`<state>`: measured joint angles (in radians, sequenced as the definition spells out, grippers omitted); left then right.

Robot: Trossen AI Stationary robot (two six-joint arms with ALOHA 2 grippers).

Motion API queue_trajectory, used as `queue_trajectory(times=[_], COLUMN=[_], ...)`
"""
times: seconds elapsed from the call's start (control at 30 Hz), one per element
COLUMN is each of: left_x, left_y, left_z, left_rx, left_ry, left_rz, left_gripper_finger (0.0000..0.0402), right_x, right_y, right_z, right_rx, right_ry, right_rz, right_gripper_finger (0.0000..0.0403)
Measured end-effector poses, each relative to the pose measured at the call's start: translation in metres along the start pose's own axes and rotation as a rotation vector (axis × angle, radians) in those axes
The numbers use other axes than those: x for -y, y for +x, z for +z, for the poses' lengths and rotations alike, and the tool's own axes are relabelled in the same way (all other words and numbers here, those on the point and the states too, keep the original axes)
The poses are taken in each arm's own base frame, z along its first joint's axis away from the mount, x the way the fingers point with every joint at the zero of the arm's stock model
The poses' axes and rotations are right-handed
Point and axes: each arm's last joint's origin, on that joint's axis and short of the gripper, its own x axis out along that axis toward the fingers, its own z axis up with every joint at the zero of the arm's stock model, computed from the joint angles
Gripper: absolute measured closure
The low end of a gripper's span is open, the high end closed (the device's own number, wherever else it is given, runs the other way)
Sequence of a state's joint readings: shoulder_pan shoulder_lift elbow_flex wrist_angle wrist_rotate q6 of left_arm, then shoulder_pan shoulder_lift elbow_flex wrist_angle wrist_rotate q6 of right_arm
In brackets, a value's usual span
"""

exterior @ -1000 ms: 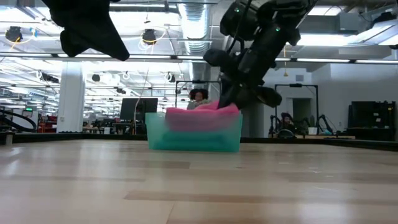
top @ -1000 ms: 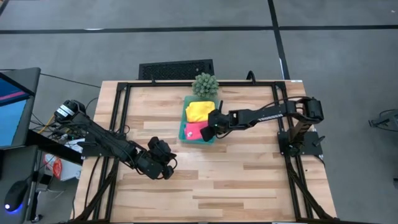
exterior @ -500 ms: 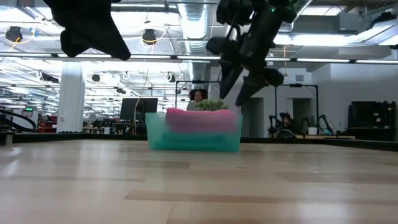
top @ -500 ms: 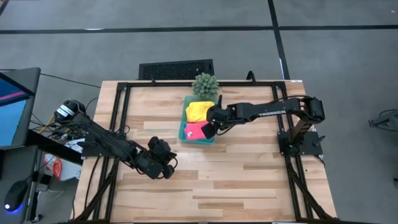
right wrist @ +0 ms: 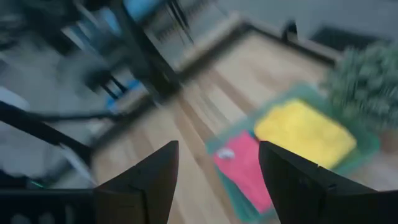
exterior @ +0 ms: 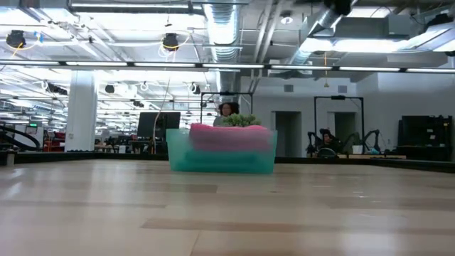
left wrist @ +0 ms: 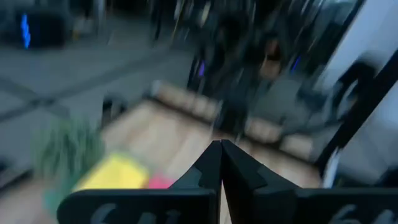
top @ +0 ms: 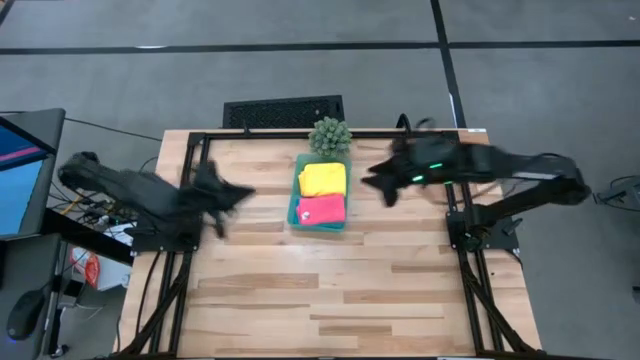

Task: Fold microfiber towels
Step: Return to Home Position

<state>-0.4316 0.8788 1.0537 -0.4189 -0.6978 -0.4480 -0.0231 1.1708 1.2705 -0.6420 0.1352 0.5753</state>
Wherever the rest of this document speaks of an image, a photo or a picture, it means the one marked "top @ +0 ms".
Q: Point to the teal plastic bin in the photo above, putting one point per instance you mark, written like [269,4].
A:
[292,220]

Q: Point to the yellow microfiber towel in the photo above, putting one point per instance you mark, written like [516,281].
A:
[324,179]

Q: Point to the computer monitor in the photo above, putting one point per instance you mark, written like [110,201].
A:
[20,175]

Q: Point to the dark side desk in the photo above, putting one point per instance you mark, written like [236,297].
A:
[85,237]

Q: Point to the white and red bag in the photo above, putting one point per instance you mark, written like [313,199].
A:
[97,270]

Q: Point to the pink microfiber towel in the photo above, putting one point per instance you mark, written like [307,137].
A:
[321,210]

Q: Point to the black computer mouse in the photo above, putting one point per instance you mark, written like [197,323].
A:
[22,317]

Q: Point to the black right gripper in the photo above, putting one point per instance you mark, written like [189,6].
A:
[425,160]

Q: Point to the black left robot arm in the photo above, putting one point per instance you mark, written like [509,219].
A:
[135,192]

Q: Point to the small green artificial plant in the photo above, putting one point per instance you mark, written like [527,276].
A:
[330,136]

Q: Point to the black perforated computer case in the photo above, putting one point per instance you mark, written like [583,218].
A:
[280,112]

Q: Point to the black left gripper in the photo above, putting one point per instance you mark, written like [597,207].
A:
[207,192]

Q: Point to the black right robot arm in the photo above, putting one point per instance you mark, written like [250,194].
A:
[515,185]

